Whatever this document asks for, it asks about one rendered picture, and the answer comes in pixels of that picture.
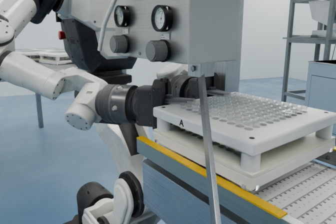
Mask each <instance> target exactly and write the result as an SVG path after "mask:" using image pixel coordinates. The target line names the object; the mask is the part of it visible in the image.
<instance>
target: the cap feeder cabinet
mask: <svg viewBox="0 0 336 224"><path fill-rule="evenodd" d="M304 106H307V107H310V108H314V109H319V110H324V111H329V112H334V113H336V60H315V61H308V73H307V82H306V91H305V101H304ZM332 136H333V137H335V138H336V123H335V124H333V129H332Z"/></svg>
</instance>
